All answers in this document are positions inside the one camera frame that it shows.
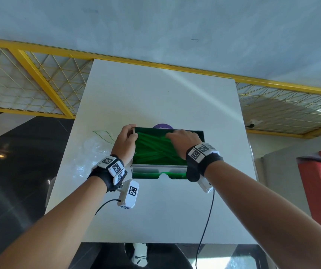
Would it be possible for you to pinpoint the grey panel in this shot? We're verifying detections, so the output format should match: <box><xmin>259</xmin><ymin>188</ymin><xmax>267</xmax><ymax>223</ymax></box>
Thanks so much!
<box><xmin>254</xmin><ymin>137</ymin><xmax>321</xmax><ymax>217</ymax></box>

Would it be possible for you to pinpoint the person's right hand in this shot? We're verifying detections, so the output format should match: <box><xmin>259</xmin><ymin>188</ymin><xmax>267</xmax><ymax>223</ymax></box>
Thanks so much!
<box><xmin>165</xmin><ymin>129</ymin><xmax>203</xmax><ymax>160</ymax></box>

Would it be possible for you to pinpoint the white wrist camera with marker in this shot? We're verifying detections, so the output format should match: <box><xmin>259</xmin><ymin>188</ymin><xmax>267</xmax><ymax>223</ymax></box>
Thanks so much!
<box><xmin>117</xmin><ymin>180</ymin><xmax>140</xmax><ymax>210</ymax></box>
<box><xmin>196</xmin><ymin>175</ymin><xmax>214</xmax><ymax>194</ymax></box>

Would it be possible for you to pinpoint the black wrist strap with markers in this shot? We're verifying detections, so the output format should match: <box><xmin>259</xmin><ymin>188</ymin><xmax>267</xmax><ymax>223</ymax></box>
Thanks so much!
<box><xmin>186</xmin><ymin>142</ymin><xmax>224</xmax><ymax>183</ymax></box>
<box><xmin>87</xmin><ymin>155</ymin><xmax>128</xmax><ymax>193</ymax></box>

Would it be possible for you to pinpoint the person's left hand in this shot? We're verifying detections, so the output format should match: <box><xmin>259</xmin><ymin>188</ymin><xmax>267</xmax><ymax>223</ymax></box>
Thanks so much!
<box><xmin>111</xmin><ymin>124</ymin><xmax>138</xmax><ymax>165</ymax></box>

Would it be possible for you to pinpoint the small black and white clip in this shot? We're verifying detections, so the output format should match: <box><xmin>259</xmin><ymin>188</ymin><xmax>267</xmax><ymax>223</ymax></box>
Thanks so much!
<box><xmin>245</xmin><ymin>119</ymin><xmax>263</xmax><ymax>129</ymax></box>

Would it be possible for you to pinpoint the clear plastic wrap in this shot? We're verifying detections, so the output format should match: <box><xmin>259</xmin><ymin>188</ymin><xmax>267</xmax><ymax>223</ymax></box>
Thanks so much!
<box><xmin>78</xmin><ymin>130</ymin><xmax>115</xmax><ymax>177</ymax></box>

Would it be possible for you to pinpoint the person's left forearm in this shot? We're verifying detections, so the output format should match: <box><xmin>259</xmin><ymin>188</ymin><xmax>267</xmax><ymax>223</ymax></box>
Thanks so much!
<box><xmin>0</xmin><ymin>176</ymin><xmax>108</xmax><ymax>269</ymax></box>

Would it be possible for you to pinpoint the bundle of green straws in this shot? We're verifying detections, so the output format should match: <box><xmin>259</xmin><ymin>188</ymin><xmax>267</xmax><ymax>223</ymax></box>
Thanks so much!
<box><xmin>134</xmin><ymin>132</ymin><xmax>189</xmax><ymax>166</ymax></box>

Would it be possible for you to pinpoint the person's right forearm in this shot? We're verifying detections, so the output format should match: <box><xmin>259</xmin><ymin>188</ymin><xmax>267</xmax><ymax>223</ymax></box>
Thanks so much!
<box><xmin>205</xmin><ymin>160</ymin><xmax>321</xmax><ymax>269</ymax></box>

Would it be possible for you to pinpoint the black cable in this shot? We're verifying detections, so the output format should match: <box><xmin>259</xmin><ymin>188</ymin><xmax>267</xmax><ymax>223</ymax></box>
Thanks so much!
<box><xmin>195</xmin><ymin>188</ymin><xmax>216</xmax><ymax>269</ymax></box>
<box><xmin>93</xmin><ymin>199</ymin><xmax>122</xmax><ymax>217</ymax></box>

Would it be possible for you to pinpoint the white box with green inside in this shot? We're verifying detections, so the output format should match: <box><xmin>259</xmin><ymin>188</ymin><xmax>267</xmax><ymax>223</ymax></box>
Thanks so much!
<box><xmin>130</xmin><ymin>126</ymin><xmax>206</xmax><ymax>181</ymax></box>

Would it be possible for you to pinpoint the yellow railing with wire mesh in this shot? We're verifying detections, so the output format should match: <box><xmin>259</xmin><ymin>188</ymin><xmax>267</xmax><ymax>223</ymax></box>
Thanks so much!
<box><xmin>0</xmin><ymin>36</ymin><xmax>321</xmax><ymax>139</ymax></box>

